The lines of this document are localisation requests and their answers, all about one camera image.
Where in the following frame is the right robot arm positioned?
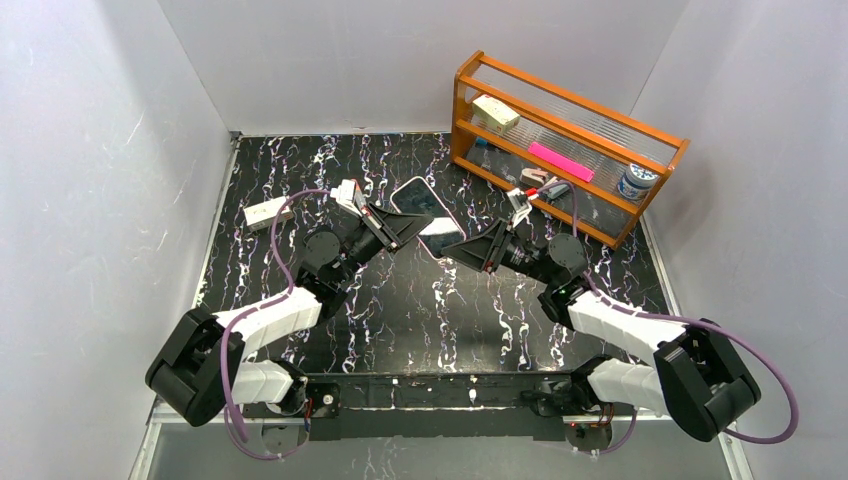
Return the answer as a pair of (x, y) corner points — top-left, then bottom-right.
(484, 220), (762, 442)

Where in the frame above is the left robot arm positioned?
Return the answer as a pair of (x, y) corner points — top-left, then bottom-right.
(144, 203), (456, 439)

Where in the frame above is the pink flat case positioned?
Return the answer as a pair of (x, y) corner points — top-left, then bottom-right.
(528, 142), (595, 183)

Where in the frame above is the light blue stapler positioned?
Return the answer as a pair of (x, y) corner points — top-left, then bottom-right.
(544, 181), (572, 201)

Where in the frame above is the beige small stapler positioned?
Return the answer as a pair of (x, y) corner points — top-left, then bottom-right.
(519, 168), (549, 188)

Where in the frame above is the white box on table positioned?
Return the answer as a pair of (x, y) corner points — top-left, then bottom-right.
(242, 196), (287, 232)

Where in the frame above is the orange wooden shelf rack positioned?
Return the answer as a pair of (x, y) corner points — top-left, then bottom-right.
(450, 51), (690, 248)

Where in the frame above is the cream cardboard box on shelf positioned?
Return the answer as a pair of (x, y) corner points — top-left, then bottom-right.
(471, 94), (521, 135)

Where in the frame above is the blue white round jar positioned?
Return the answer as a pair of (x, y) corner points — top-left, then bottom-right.
(617, 163), (660, 202)

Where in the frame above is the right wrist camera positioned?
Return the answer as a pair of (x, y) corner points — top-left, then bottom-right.
(507, 188), (538, 230)

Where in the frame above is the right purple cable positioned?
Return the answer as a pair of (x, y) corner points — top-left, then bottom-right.
(536, 180), (800, 445)

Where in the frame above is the purple cable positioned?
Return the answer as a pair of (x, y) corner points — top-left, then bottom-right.
(219, 188), (333, 462)
(536, 180), (800, 445)

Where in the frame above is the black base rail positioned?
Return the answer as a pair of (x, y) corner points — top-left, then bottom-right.
(241, 374), (614, 442)

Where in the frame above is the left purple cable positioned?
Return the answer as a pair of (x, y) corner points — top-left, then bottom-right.
(219, 188), (333, 462)

